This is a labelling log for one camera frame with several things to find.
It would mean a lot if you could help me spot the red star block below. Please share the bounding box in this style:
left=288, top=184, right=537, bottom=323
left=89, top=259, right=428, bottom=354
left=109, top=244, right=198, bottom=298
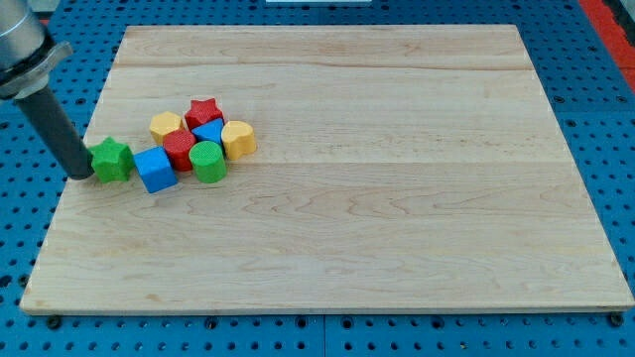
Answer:
left=185, top=98, right=224, bottom=131

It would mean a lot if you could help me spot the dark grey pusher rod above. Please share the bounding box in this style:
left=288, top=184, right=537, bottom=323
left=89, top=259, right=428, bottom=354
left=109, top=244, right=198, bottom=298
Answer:
left=14, top=84, right=94, bottom=179

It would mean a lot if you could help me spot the wooden board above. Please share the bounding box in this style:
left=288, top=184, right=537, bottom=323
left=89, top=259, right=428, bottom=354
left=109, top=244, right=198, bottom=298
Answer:
left=21, top=25, right=634, bottom=315

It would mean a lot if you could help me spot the red cylinder block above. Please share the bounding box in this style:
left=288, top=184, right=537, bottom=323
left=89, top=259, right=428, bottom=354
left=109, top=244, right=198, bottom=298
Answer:
left=163, top=129, right=196, bottom=172

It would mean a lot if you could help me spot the green cylinder block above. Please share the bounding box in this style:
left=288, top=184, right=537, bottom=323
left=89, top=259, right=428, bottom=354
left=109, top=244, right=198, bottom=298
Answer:
left=189, top=141, right=226, bottom=183

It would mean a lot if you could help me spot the yellow hexagon block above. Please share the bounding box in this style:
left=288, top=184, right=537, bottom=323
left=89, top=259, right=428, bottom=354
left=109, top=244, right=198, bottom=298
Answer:
left=149, top=111, right=185, bottom=146

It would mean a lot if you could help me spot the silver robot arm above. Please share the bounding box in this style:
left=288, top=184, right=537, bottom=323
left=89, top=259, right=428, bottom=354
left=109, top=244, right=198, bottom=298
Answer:
left=1, top=0, right=73, bottom=101

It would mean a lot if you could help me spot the green star block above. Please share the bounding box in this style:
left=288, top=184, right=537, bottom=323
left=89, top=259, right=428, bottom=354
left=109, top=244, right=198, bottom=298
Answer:
left=88, top=137, right=135, bottom=183

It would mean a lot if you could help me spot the yellow heart block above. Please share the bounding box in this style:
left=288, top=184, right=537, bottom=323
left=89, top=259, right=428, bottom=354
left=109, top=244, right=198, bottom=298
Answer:
left=221, top=120, right=257, bottom=161

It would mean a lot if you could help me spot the blue triangle block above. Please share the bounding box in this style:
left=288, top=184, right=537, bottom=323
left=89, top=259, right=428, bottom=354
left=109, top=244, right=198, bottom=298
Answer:
left=191, top=118, right=224, bottom=146

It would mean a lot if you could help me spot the blue cube block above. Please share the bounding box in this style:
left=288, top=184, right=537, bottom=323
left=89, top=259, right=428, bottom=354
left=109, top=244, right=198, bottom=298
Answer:
left=133, top=147, right=178, bottom=193

